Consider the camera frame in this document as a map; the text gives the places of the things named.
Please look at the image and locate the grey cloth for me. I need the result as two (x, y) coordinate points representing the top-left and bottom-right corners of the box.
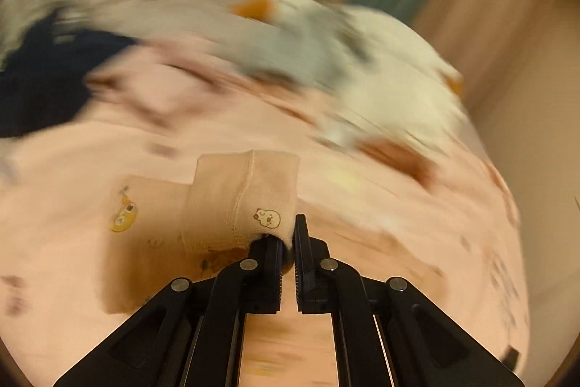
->
(213, 6), (372, 91)

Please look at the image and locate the peach cartoon print garment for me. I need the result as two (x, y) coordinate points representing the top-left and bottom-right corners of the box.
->
(104, 150), (301, 316)

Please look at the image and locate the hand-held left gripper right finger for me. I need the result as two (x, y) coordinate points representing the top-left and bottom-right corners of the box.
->
(293, 214), (525, 387)

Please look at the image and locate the pink floral bed sheet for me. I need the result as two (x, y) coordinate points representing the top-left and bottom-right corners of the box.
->
(0, 0), (531, 387)

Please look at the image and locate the navy blue cloth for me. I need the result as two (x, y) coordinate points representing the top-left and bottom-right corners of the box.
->
(0, 13), (137, 138)

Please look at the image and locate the yellow orange cloth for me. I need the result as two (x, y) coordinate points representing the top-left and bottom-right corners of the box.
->
(231, 0), (278, 23)

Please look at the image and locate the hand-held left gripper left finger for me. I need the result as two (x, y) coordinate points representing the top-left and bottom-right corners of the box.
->
(53, 235), (286, 387)

